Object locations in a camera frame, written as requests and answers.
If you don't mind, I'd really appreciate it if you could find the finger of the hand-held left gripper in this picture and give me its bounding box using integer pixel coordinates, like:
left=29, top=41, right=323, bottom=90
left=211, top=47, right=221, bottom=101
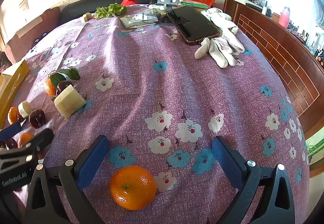
left=17, top=128, right=55, bottom=154
left=0, top=122, right=22, bottom=141

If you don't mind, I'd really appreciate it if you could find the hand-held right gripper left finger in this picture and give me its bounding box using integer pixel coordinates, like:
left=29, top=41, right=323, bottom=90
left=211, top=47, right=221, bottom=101
left=25, top=134, right=110, bottom=224

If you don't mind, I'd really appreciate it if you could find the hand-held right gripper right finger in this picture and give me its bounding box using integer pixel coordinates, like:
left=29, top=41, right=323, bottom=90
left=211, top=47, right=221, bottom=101
left=212, top=135, right=295, bottom=224

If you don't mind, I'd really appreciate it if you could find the large orange tangerine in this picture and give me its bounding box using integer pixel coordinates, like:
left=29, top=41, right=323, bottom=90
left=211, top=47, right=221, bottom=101
left=109, top=166, right=157, bottom=211

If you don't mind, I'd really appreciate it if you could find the yellow cardboard box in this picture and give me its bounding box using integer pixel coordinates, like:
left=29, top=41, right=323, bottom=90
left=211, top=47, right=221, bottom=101
left=0, top=59, right=30, bottom=130

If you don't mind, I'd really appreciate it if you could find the dark red plum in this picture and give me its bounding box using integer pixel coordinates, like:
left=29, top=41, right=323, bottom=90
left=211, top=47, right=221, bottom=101
left=56, top=80, right=74, bottom=97
left=5, top=138, right=18, bottom=151
left=29, top=109, right=46, bottom=129

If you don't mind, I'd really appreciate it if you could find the small orange tangerine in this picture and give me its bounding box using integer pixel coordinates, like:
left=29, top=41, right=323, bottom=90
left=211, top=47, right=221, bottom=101
left=7, top=107, right=19, bottom=125
left=17, top=132, right=33, bottom=149

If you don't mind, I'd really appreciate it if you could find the tangerine with green leaves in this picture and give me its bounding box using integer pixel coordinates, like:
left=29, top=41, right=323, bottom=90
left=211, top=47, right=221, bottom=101
left=44, top=67, right=81, bottom=97

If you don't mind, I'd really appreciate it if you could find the purple floral tablecloth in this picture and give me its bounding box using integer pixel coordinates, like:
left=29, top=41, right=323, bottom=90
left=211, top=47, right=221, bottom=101
left=14, top=3, right=310, bottom=224

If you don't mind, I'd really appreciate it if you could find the pink armchair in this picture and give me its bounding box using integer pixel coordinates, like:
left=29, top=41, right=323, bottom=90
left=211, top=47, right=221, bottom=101
left=5, top=6, right=61, bottom=65

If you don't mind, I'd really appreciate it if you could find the white work glove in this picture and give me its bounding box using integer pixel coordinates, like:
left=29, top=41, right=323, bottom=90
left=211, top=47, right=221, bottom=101
left=194, top=37, right=238, bottom=69
left=202, top=8, right=245, bottom=53

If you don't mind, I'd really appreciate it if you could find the brown wooden cabinet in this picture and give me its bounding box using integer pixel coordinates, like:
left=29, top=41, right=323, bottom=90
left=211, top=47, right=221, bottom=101
left=223, top=0, right=324, bottom=138

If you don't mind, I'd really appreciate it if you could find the black smartphone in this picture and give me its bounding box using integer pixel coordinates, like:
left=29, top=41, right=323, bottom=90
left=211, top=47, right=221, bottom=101
left=166, top=6, right=221, bottom=46

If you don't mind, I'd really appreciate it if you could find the green lettuce bunch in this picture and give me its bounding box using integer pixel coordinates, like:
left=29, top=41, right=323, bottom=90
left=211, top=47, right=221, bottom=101
left=94, top=3, right=128, bottom=19

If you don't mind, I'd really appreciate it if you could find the pink bottle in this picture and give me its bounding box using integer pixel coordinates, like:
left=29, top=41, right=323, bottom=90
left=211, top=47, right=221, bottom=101
left=278, top=7, right=291, bottom=29

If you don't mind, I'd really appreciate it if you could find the clear plastic packet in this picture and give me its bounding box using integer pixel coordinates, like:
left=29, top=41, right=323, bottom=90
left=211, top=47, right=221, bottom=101
left=128, top=9, right=160, bottom=24

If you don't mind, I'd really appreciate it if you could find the green packet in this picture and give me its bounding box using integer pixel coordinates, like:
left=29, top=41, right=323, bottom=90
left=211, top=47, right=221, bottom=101
left=180, top=0, right=208, bottom=9

